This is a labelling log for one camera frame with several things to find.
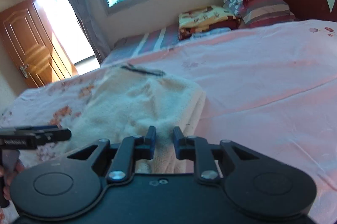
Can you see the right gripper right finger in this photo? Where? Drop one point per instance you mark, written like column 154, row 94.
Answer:
column 197, row 150

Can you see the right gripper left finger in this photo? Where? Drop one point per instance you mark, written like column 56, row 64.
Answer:
column 131, row 150

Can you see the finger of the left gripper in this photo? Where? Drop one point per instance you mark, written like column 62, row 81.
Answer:
column 55, row 135
column 36, row 128

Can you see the cream striped knit sweater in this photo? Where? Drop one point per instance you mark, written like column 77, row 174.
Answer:
column 129, row 100

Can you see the person's left hand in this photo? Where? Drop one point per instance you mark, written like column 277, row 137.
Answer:
column 9, row 176

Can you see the wooden door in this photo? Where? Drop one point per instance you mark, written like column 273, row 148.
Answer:
column 33, row 47

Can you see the pink floral quilt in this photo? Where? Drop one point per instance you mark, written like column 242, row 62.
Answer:
column 271, row 89

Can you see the crumpled light blue garment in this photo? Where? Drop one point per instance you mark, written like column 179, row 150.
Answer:
column 216, row 31

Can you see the striped purple bed sheet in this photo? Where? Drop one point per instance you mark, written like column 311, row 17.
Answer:
column 134, row 46

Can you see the folded yellow red blanket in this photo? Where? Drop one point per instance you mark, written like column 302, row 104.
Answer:
column 205, row 19

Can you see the striped red pillow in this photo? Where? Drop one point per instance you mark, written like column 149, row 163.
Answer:
column 260, row 13

